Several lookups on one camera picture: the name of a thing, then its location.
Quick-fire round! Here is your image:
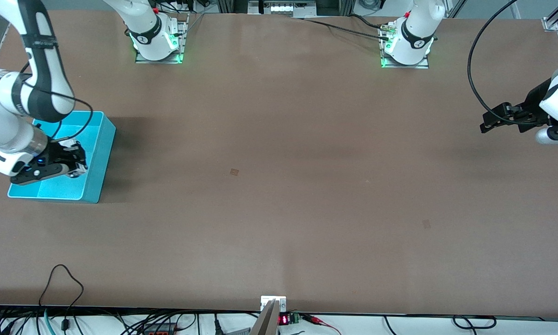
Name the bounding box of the white jeep toy black roof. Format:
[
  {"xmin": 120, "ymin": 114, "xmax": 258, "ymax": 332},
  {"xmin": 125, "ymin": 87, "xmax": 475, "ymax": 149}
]
[{"xmin": 59, "ymin": 142, "xmax": 87, "ymax": 179}]

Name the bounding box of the cyan plastic storage bin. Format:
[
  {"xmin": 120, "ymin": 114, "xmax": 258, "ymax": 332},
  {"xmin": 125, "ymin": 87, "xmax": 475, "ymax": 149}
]
[{"xmin": 7, "ymin": 110, "xmax": 117, "ymax": 204}]

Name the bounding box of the white mounting plate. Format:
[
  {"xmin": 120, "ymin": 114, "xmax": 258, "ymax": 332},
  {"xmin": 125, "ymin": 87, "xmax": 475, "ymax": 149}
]
[{"xmin": 261, "ymin": 295, "xmax": 287, "ymax": 312}]

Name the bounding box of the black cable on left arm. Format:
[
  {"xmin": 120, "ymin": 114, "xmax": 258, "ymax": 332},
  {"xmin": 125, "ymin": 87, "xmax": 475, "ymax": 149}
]
[{"xmin": 467, "ymin": 0, "xmax": 558, "ymax": 127}]

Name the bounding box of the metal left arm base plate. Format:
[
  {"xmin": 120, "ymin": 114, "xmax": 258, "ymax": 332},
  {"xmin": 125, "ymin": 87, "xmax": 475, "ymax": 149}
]
[{"xmin": 380, "ymin": 23, "xmax": 430, "ymax": 69}]

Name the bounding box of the thin black looped cable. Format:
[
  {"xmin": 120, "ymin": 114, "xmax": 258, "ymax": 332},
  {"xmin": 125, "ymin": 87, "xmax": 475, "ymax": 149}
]
[{"xmin": 39, "ymin": 264, "xmax": 85, "ymax": 322}]

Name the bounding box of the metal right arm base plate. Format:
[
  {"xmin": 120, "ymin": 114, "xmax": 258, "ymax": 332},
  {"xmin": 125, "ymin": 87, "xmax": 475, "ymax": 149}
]
[{"xmin": 135, "ymin": 13, "xmax": 189, "ymax": 64}]

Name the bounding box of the thin grey base cable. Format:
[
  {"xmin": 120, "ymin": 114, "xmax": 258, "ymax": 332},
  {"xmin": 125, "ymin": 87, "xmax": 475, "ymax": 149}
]
[{"xmin": 182, "ymin": 13, "xmax": 206, "ymax": 37}]

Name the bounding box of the long black base cable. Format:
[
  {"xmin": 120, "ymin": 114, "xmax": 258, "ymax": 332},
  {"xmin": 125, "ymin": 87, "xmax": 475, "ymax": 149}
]
[{"xmin": 290, "ymin": 17, "xmax": 391, "ymax": 41}]

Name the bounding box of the flat black cable loop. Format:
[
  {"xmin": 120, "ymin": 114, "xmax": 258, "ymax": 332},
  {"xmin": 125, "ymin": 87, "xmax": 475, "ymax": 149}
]
[{"xmin": 452, "ymin": 315, "xmax": 497, "ymax": 330}]

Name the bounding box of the aluminium frame with white device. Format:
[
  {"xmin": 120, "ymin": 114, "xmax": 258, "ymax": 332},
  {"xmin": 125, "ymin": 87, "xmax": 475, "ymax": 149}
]
[{"xmin": 248, "ymin": 0, "xmax": 317, "ymax": 18}]

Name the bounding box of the grey camera mount beam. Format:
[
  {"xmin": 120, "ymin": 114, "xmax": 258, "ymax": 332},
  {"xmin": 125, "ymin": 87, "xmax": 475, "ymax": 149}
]
[{"xmin": 249, "ymin": 299, "xmax": 280, "ymax": 335}]

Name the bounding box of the red clip lead cable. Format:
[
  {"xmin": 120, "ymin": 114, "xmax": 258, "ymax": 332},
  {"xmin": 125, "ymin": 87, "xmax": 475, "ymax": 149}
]
[{"xmin": 301, "ymin": 314, "xmax": 342, "ymax": 335}]

